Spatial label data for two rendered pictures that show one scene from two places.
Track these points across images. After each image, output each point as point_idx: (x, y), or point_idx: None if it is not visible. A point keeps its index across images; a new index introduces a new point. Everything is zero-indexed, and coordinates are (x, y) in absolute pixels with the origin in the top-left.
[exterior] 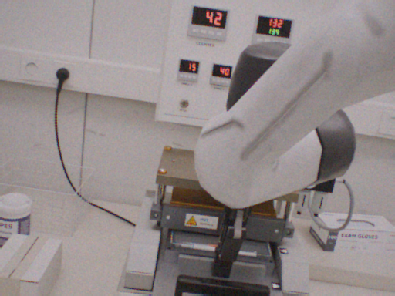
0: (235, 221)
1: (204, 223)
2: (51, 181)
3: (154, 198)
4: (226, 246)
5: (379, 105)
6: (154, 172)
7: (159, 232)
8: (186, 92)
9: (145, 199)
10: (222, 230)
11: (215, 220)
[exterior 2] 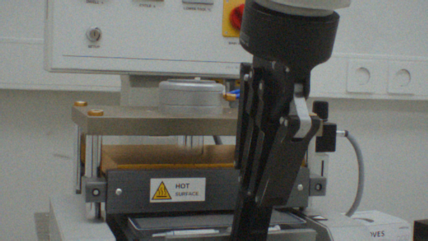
0: (293, 102)
1: (184, 193)
2: None
3: (69, 194)
4: (277, 163)
5: (341, 54)
6: (28, 208)
7: (106, 224)
8: (95, 15)
9: (53, 197)
10: (246, 159)
11: (201, 184)
